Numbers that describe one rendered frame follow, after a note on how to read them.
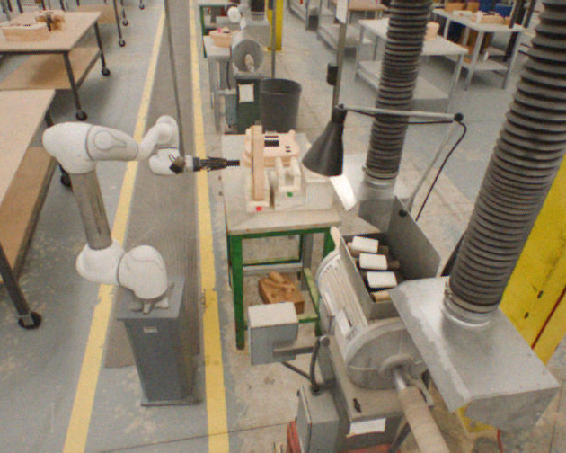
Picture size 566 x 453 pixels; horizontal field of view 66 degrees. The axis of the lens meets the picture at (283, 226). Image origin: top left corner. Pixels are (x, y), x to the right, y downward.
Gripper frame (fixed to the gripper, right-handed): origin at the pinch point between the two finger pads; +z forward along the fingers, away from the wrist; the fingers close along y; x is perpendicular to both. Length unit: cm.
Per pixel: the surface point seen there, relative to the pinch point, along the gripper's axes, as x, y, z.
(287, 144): -16, -54, 36
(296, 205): -18.3, 14.0, 31.4
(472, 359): 39, 155, 41
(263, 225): -21.9, 25.2, 13.6
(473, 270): 52, 146, 42
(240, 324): -91, 27, 0
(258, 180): -0.7, 17.1, 11.6
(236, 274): -52, 28, -1
